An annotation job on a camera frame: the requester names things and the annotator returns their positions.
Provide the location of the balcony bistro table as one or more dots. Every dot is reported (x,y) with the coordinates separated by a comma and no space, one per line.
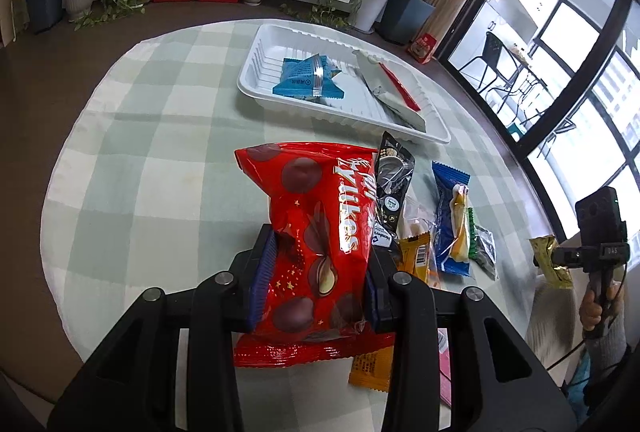
(525,96)

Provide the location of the red gift bag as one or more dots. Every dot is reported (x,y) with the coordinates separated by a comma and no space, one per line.
(422,48)

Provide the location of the dark blue snack packet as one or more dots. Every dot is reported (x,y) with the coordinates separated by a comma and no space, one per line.
(452,238)

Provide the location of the left black balcony chair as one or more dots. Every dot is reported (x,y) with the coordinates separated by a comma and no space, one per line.
(500,66)

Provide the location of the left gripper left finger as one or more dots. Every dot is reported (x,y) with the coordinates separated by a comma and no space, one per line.
(129,380)

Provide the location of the pink snack packet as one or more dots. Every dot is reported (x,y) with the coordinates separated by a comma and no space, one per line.
(444,367)

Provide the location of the red chocolate snack bag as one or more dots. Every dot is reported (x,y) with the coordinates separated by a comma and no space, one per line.
(322,211)

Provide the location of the clear orange cat snack packet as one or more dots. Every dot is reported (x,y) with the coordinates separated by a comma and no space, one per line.
(415,219)

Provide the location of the black sliding door frame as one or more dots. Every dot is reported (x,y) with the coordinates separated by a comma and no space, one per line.
(587,52)

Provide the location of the grey sleeved right forearm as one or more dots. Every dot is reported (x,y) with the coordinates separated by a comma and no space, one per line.
(609,350)

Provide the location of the light blue triangular snack packet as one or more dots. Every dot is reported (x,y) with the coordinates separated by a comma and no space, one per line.
(309,79)

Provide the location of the white plastic tray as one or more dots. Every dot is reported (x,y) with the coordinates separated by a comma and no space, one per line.
(358,108)

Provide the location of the white and red snack packet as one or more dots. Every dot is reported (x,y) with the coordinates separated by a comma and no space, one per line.
(389,90)

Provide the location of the green and red snack packet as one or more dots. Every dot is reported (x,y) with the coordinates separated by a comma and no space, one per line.
(482,247)

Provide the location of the green checked tablecloth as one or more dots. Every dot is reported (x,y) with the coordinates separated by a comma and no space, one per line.
(146,192)

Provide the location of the person's right hand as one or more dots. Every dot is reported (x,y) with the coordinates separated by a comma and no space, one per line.
(590,311)

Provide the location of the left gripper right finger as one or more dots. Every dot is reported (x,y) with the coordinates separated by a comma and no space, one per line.
(497,382)

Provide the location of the black snack packet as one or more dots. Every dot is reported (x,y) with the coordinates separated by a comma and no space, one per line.
(394,168)

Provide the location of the gold pie snack packet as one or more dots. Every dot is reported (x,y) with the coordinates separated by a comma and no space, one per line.
(556,276)

